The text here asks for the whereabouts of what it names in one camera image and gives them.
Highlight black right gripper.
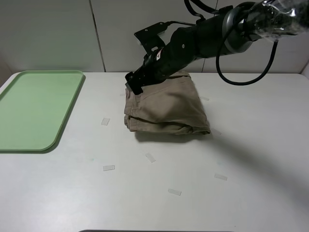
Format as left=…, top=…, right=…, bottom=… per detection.
left=125, top=36, right=193, bottom=95

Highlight khaki shorts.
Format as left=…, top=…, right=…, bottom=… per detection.
left=124, top=71, right=211, bottom=135

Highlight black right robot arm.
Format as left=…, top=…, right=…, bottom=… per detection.
left=125, top=0, right=309, bottom=95

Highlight green plastic tray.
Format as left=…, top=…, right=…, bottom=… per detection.
left=0, top=71, right=85, bottom=153

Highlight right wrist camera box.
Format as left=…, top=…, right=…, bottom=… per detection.
left=134, top=22, right=168, bottom=54

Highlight black right camera cable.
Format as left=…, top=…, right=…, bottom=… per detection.
left=166, top=0, right=278, bottom=86

